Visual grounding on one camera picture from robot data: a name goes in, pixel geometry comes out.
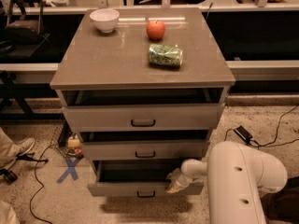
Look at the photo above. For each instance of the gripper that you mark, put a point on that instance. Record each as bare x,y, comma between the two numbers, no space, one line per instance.
178,181

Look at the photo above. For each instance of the grey drawer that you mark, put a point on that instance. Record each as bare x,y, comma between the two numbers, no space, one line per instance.
138,178
113,118
108,151

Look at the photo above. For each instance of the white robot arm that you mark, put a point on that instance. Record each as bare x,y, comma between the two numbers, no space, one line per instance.
236,174

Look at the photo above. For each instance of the grey drawer cabinet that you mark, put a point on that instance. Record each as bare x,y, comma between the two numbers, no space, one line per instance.
115,70

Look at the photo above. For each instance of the black power adapter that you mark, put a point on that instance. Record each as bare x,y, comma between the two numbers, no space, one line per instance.
243,134

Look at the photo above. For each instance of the blue tape cross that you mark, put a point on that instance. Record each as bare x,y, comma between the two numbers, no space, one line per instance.
71,164

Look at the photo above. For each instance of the green soda can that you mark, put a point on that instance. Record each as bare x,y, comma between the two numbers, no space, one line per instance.
165,55

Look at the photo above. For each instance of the grey sneaker left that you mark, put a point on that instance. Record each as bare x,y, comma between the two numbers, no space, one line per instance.
9,150

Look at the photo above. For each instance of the red apple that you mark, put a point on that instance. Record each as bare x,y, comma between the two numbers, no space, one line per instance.
155,30

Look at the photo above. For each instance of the white ceramic bowl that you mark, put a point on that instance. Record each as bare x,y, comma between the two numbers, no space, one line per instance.
105,19

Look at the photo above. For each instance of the black chair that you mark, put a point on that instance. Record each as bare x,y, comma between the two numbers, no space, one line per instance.
22,37

